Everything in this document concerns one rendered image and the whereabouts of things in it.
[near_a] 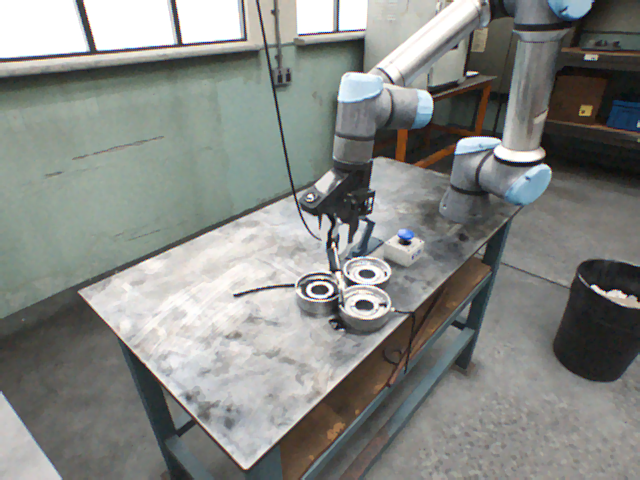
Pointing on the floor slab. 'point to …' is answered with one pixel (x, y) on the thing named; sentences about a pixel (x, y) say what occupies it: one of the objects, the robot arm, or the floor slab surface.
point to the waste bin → (600, 321)
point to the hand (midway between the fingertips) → (332, 252)
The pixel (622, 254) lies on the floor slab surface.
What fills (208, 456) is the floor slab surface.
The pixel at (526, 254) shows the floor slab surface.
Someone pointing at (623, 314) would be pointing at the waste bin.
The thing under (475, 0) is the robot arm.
